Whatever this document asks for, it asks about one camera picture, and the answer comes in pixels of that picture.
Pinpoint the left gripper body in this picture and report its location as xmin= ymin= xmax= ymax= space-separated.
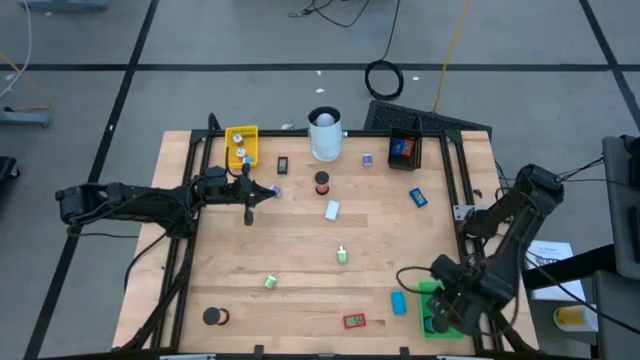
xmin=219 ymin=162 xmax=256 ymax=226

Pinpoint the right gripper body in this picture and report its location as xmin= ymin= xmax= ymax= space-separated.
xmin=434 ymin=279 xmax=501 ymax=337

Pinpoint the small hourglass red sand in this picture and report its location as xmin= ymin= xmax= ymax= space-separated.
xmin=313 ymin=170 xmax=332 ymax=196

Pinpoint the large hourglass white sand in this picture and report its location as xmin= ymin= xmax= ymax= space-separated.
xmin=202 ymin=306 xmax=231 ymax=327

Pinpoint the green plastic tray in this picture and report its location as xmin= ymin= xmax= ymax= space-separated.
xmin=417 ymin=280 xmax=466 ymax=341

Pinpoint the light blue eraser block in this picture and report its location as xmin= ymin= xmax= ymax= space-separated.
xmin=390 ymin=290 xmax=408 ymax=317

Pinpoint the yellow plastic basket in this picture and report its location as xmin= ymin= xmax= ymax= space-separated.
xmin=224 ymin=125 xmax=260 ymax=170

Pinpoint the white cylindrical cup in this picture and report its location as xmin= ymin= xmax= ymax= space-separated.
xmin=307 ymin=105 xmax=347 ymax=163

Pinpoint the white paper sheet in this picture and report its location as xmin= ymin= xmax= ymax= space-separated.
xmin=527 ymin=240 xmax=587 ymax=302

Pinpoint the yellow white container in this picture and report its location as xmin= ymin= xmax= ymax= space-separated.
xmin=553 ymin=304 xmax=600 ymax=334

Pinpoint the black flat bar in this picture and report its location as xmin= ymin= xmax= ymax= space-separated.
xmin=521 ymin=243 xmax=617 ymax=291

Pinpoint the black plastic basket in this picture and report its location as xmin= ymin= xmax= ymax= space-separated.
xmin=387 ymin=127 xmax=424 ymax=172

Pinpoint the grey table foot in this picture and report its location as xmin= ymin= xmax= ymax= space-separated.
xmin=0 ymin=106 xmax=54 ymax=129
xmin=19 ymin=0 xmax=107 ymax=13

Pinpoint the black equipment corner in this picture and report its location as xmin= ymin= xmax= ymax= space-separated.
xmin=0 ymin=155 xmax=21 ymax=182

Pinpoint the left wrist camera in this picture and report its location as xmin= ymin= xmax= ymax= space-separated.
xmin=203 ymin=165 xmax=229 ymax=189

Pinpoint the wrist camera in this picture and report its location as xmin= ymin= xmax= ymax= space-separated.
xmin=203 ymin=165 xmax=229 ymax=189
xmin=430 ymin=254 xmax=467 ymax=287

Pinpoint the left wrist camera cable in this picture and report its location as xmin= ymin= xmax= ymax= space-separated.
xmin=224 ymin=145 xmax=251 ymax=177

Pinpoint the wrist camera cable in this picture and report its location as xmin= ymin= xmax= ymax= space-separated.
xmin=224 ymin=145 xmax=251 ymax=177
xmin=396 ymin=265 xmax=441 ymax=296

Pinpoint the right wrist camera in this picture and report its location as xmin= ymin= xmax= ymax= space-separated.
xmin=430 ymin=254 xmax=467 ymax=287

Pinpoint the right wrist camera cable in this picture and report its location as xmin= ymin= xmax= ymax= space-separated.
xmin=396 ymin=265 xmax=441 ymax=296

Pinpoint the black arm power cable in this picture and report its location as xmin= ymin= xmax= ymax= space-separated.
xmin=123 ymin=227 xmax=174 ymax=294

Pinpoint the black coiled floor cable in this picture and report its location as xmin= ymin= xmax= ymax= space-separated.
xmin=363 ymin=0 xmax=405 ymax=102

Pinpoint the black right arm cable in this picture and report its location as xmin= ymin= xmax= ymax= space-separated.
xmin=547 ymin=155 xmax=607 ymax=185

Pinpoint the orange floor cable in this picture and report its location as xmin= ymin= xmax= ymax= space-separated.
xmin=0 ymin=49 xmax=53 ymax=112

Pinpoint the yellow hanging cable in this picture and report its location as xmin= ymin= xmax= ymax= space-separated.
xmin=432 ymin=0 xmax=472 ymax=114

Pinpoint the white floor cable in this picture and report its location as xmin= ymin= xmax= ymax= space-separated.
xmin=0 ymin=0 xmax=34 ymax=101

